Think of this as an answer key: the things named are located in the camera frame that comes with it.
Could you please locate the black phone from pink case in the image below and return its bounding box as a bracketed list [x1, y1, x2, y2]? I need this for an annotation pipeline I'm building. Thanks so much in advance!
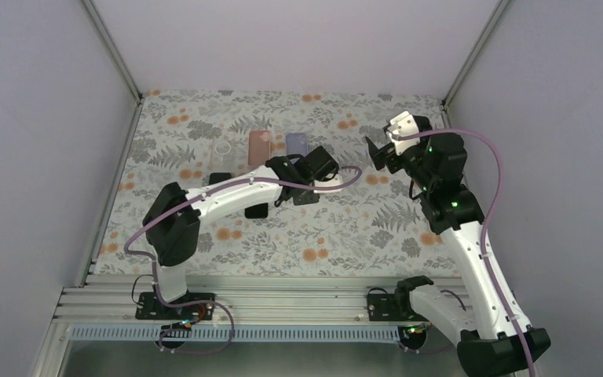
[244, 203, 269, 219]

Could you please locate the lilac phone case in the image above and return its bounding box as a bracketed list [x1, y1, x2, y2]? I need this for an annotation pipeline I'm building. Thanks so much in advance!
[285, 133, 309, 156]

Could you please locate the clear phone case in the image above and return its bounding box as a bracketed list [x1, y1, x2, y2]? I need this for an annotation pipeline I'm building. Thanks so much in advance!
[208, 138, 240, 173]

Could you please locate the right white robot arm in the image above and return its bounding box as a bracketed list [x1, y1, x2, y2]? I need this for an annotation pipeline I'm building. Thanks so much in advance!
[368, 112, 550, 376]

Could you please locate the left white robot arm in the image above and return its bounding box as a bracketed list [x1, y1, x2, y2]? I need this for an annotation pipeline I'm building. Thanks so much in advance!
[142, 146, 339, 318]

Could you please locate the floral table mat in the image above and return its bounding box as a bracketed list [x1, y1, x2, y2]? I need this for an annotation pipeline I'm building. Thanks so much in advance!
[95, 90, 459, 277]

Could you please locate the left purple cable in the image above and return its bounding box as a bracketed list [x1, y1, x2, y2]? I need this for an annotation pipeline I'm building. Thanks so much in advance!
[123, 165, 364, 356]

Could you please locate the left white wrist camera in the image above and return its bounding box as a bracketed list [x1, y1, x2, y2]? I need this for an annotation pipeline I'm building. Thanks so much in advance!
[313, 174, 344, 194]

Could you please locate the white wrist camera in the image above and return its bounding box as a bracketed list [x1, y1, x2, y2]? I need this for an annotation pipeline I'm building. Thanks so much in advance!
[313, 174, 344, 194]
[384, 111, 420, 156]

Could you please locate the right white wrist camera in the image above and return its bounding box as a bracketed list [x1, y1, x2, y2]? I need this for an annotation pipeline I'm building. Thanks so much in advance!
[384, 111, 420, 156]

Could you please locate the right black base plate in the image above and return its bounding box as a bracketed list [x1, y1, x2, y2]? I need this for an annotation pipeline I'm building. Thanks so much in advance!
[366, 290, 428, 322]

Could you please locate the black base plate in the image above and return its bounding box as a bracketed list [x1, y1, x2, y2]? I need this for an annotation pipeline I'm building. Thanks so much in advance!
[134, 292, 216, 321]
[366, 290, 428, 322]

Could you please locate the grey slotted cable duct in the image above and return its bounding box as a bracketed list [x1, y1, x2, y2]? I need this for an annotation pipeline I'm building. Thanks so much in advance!
[68, 324, 400, 343]

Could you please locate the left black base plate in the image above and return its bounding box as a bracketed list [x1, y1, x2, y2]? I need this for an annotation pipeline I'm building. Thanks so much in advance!
[134, 292, 216, 321]

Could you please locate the aluminium rail frame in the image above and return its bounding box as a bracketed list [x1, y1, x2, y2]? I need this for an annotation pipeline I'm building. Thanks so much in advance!
[34, 274, 431, 376]

